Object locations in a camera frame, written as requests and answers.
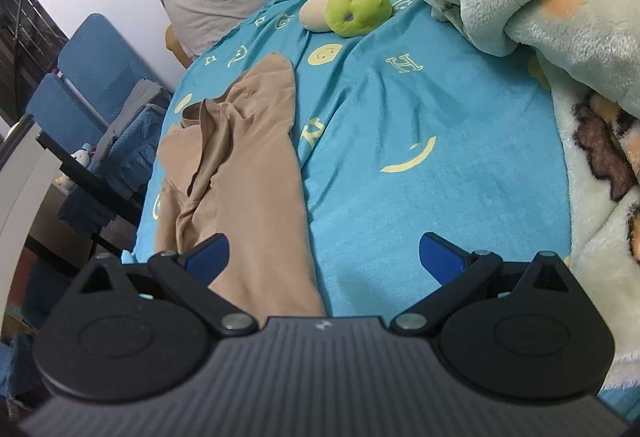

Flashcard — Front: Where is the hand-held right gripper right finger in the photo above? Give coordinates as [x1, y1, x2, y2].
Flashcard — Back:
[389, 231, 577, 338]

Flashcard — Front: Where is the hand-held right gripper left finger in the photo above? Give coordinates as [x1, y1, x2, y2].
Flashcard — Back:
[62, 232, 260, 339]

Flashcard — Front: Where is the tan garment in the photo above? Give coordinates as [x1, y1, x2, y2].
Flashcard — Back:
[155, 53, 327, 318]

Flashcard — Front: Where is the bed with teal sheet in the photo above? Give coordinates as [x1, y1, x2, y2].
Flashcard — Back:
[120, 0, 626, 420]

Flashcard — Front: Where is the cream animal print blanket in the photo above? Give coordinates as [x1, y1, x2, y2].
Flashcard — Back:
[526, 51, 640, 394]

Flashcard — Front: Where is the small white plush toy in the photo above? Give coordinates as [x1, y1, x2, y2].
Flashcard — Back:
[70, 142, 96, 168]

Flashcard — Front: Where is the grey seat cushion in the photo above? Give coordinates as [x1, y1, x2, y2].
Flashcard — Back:
[94, 79, 172, 159]

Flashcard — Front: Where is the white table with black legs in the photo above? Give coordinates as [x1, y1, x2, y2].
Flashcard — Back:
[0, 114, 147, 279]

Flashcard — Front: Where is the blue covered chair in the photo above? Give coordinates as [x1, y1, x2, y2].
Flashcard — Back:
[25, 74, 143, 240]
[56, 13, 174, 199]
[0, 307, 42, 399]

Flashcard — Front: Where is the green and cream plush toy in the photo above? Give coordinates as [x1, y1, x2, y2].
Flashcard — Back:
[299, 0, 394, 39]

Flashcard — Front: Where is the dark metal grille door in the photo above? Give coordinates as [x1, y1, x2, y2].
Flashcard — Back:
[0, 0, 69, 129]

